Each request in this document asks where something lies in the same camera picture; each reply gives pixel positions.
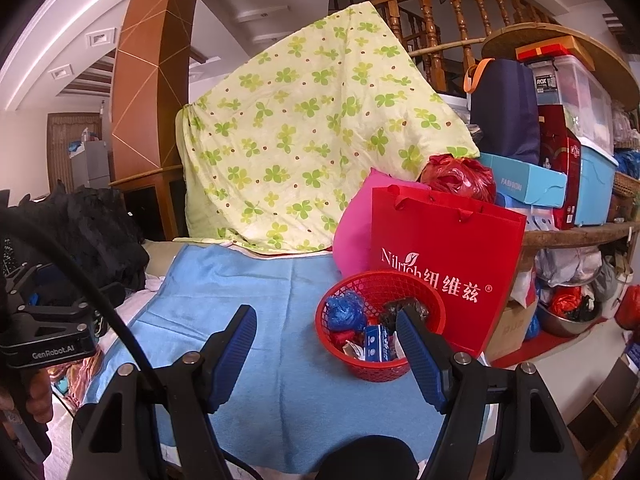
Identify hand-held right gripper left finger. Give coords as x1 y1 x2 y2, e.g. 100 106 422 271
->
70 304 258 480

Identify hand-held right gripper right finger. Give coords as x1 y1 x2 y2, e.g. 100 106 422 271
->
395 306 583 480

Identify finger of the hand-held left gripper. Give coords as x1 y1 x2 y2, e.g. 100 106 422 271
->
95 281 127 312

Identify white and blue medicine box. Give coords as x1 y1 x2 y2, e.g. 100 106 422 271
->
364 325 396 361

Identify black plastic bag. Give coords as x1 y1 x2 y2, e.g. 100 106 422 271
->
379 297 430 333

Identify red plastic mesh basket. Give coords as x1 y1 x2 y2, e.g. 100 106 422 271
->
315 270 447 382

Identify blue plastic bag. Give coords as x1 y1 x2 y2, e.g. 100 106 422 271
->
326 290 368 333

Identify person's left hand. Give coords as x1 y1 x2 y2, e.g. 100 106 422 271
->
22 367 55 427

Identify striped orange cloth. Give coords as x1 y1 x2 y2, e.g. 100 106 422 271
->
50 355 106 406

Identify black garment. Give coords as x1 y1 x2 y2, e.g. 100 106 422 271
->
10 180 151 293

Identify blue blanket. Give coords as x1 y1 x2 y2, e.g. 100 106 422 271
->
82 245 491 476

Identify brown cardboard box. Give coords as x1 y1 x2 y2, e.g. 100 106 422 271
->
482 297 540 363

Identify wooden cabinet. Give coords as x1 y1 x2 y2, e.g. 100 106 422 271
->
110 165 188 241

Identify red paper shopping bag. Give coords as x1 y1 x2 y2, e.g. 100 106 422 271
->
370 185 527 358

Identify grey cabinet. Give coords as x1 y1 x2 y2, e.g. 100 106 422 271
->
70 140 112 191

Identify metal basin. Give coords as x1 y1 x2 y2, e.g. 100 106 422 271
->
537 300 603 338

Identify wooden door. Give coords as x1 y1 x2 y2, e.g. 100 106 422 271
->
46 112 103 196

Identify pink pillow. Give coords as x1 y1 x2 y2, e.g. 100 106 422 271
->
332 169 431 278

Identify orange plastic bag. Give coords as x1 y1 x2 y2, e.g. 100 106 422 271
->
549 286 583 317

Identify grey cloth bundle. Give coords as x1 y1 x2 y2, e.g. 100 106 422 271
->
535 247 603 286

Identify large red plastic bag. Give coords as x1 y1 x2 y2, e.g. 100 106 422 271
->
420 154 497 205

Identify flattened cardboard pieces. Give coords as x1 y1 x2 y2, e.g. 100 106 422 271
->
567 355 640 451

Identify light blue cardboard box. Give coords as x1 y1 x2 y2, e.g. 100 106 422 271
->
477 152 568 209

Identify wooden pillar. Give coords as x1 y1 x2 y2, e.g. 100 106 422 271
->
109 0 208 181

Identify clover print quilt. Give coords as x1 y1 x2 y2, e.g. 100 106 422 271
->
175 2 481 256

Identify light blue storage bin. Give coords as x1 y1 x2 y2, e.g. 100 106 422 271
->
572 137 618 226

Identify tall red gift box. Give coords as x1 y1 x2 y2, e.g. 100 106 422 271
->
537 105 583 231

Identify wicker basket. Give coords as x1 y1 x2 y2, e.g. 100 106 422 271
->
607 172 640 221

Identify clear plastic storage box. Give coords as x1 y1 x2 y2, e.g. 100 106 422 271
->
525 55 613 153

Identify round bamboo tray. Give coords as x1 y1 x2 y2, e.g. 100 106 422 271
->
481 22 640 111

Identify flat orange box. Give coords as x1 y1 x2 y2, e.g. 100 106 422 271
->
515 36 596 71

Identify wooden stair railing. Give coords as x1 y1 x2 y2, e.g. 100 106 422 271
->
330 0 561 93

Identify black cable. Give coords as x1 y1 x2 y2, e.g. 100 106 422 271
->
0 217 166 396

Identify curved wooden rail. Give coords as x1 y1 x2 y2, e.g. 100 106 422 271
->
522 220 640 250

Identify navy bag with orange strap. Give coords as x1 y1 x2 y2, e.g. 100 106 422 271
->
465 57 542 166

